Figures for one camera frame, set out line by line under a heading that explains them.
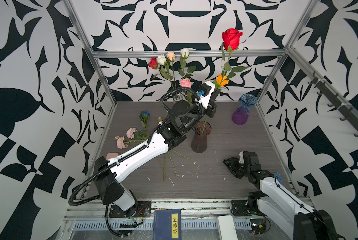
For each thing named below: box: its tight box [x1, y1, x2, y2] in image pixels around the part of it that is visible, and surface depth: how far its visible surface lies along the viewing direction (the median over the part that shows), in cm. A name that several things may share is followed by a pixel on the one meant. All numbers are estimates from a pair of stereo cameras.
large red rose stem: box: [221, 28, 252, 80], surface depth 44 cm
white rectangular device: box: [216, 215, 238, 240], surface depth 67 cm
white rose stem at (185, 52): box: [178, 48, 197, 100], surface depth 91 cm
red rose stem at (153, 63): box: [148, 58, 159, 70], surface depth 91 cm
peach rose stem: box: [167, 51, 178, 100], surface depth 87 cm
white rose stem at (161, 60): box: [152, 54, 177, 100], surface depth 86 cm
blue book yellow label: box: [153, 209, 182, 240], surface depth 70 cm
